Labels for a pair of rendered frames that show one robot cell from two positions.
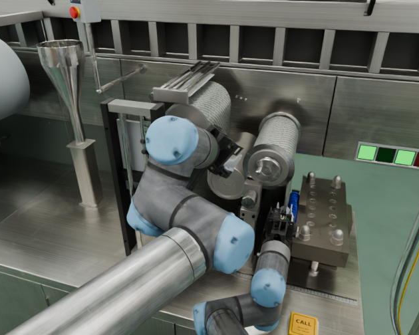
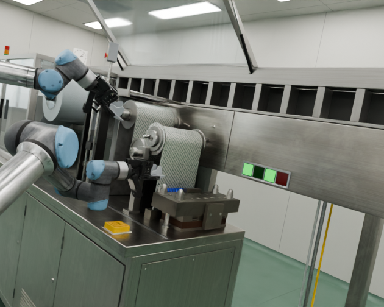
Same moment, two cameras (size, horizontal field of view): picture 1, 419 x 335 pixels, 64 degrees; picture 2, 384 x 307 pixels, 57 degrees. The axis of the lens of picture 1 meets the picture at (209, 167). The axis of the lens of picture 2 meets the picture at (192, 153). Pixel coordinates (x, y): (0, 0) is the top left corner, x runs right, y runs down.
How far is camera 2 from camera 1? 1.24 m
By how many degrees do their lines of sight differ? 37
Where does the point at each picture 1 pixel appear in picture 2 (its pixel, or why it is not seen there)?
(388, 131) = (261, 153)
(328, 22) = (232, 78)
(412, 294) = not seen: outside the picture
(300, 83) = (216, 116)
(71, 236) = not seen: hidden behind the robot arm
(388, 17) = (260, 74)
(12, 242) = not seen: hidden behind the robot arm
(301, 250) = (156, 200)
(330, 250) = (169, 199)
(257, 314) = (87, 188)
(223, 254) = (40, 74)
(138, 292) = (4, 64)
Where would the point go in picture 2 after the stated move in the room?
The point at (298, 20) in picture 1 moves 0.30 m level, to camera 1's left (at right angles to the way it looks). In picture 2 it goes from (219, 77) to (169, 72)
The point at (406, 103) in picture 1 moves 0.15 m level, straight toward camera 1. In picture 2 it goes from (270, 131) to (243, 126)
